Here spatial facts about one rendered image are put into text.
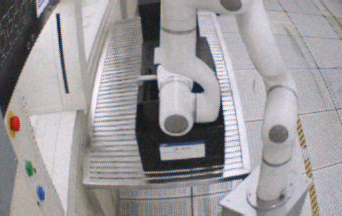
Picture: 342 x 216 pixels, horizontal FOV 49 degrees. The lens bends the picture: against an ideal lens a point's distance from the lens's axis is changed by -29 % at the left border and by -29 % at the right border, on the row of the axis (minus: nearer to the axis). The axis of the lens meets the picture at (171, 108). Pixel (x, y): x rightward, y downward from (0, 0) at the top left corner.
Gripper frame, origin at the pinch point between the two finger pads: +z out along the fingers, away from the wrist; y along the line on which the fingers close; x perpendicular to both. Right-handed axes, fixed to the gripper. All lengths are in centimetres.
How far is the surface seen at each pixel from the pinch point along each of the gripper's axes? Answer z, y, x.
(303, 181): -32, 45, -33
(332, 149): 60, 102, -109
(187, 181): -20.1, 0.8, -33.1
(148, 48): 50, -12, -23
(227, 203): -34.5, 14.0, -33.2
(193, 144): -14.1, 3.5, -22.0
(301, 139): 77, 75, -109
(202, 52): 42.9, 9.7, -23.0
